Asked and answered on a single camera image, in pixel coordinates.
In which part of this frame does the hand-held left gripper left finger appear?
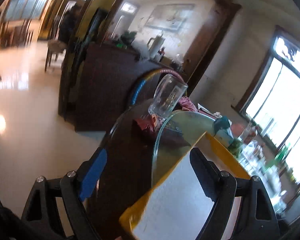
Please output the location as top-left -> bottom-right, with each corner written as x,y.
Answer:
21,148 -> 108,240

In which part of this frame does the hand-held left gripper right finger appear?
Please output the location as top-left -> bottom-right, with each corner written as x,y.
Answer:
189,147 -> 280,240

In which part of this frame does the large yellow snack bag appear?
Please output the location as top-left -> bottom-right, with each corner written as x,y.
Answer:
119,131 -> 252,240

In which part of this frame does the teal tissue box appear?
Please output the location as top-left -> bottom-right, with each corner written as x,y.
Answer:
213,116 -> 234,145

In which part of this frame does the round glass turntable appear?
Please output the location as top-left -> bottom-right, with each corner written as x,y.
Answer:
151,111 -> 215,188

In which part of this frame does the pink chair back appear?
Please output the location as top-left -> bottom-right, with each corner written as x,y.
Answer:
231,123 -> 250,137

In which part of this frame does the red printed packet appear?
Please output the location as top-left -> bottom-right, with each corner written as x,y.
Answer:
132,115 -> 165,133

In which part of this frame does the pink cloth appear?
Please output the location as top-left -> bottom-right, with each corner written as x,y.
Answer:
178,97 -> 199,112

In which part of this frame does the green plastic bag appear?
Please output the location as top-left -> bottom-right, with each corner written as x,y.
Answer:
266,142 -> 292,168

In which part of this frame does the dark wooden cabinet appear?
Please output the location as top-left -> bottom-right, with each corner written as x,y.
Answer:
59,41 -> 188,133

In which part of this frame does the clear drinking glass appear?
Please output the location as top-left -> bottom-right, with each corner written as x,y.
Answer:
148,74 -> 188,118

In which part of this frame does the blue yellow pink hula hoop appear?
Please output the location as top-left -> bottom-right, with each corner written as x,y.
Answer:
129,67 -> 188,107

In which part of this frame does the large window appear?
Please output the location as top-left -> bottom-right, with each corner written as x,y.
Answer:
236,26 -> 300,205

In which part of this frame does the wooden chair with cushion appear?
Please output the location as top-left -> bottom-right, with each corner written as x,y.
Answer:
44,40 -> 68,72

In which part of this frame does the white kettle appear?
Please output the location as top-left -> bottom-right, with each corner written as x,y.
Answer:
147,35 -> 165,59

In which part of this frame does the dark wooden door frame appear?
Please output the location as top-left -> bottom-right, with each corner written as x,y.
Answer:
185,0 -> 242,95

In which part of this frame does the framed wall painting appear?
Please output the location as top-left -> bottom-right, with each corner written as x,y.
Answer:
145,4 -> 195,32

